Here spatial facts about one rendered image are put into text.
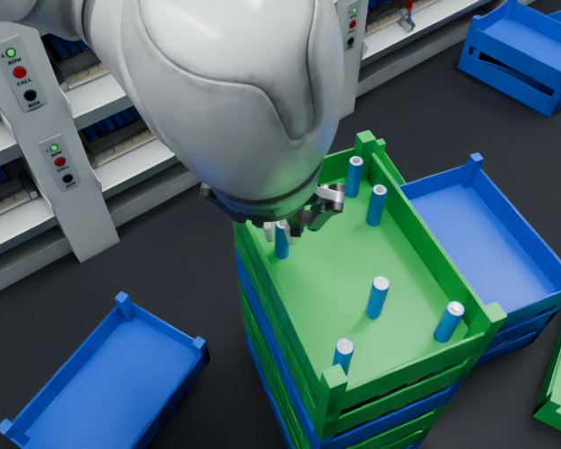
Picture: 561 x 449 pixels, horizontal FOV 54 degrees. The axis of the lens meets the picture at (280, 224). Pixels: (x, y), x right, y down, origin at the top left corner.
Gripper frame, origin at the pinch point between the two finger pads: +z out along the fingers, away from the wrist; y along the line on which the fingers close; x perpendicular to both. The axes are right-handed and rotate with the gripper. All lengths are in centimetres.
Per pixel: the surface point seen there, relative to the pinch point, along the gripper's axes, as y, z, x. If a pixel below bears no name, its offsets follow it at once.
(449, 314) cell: 18.9, -0.9, -7.7
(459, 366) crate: 22.2, 6.6, -12.9
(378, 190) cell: 10.9, 5.5, 6.9
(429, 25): 26, 70, 74
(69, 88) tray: -41, 24, 25
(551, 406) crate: 46, 39, -17
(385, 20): 14, 67, 71
